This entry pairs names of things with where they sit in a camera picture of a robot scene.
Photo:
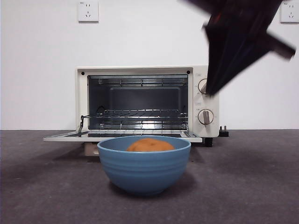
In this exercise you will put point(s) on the beige round oven knob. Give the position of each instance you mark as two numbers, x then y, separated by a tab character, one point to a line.
205	116
202	85

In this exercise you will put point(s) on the blue ribbed bowl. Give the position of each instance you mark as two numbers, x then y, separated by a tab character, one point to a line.
142	170

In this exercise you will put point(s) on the white Toshiba toaster oven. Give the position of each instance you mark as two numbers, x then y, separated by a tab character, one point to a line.
205	102

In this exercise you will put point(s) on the white wall socket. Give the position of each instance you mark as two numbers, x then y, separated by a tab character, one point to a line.
290	14
88	11

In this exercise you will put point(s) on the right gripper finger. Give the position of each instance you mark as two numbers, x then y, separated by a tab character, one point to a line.
217	53
240	60

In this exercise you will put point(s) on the brown potato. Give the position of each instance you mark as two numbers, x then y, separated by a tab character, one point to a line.
149	145

